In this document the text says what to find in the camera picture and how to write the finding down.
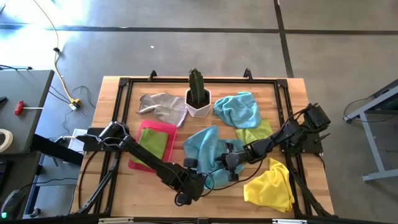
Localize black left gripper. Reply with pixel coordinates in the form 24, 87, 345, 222
174, 157, 206, 206

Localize thin black floor cable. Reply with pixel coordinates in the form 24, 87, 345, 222
343, 90, 389, 124

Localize green microfiber towel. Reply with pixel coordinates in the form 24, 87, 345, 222
235, 118, 274, 146
130, 127, 169, 167

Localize white box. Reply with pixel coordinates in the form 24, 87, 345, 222
67, 128, 88, 154

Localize teal microfiber towel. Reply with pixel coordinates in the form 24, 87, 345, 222
183, 125, 246, 189

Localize yellow microfiber towel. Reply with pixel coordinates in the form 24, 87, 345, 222
243, 157, 295, 213

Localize silver aluminium bracket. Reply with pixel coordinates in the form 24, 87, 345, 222
272, 219, 308, 224
98, 217, 134, 224

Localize yellow floor cable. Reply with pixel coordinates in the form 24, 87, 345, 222
32, 0, 77, 105

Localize green cactus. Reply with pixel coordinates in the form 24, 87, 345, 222
188, 67, 206, 106

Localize grey microfiber towel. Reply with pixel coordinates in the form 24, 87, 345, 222
136, 92, 189, 128

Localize grey metal table frame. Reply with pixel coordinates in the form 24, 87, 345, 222
343, 79, 398, 183

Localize light blue microfiber towel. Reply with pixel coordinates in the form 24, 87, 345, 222
213, 91, 262, 129

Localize red-handled tool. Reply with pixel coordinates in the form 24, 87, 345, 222
14, 100, 44, 116

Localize black computer mouse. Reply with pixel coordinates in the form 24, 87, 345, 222
1, 189, 27, 220

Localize beige tape roll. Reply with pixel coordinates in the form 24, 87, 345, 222
0, 129, 14, 153

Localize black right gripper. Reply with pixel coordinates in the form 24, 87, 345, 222
216, 142, 249, 183

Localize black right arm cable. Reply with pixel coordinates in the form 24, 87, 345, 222
205, 157, 266, 191

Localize black support beam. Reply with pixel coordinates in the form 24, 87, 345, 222
29, 133, 85, 166

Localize pink plastic bin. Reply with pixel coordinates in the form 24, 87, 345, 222
128, 119, 178, 174

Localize black aluminium table frame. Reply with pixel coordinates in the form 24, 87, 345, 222
74, 68, 335, 218

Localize black cable with plug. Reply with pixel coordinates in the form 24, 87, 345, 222
0, 64, 33, 71

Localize grey side table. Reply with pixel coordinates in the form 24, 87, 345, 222
0, 70, 55, 156

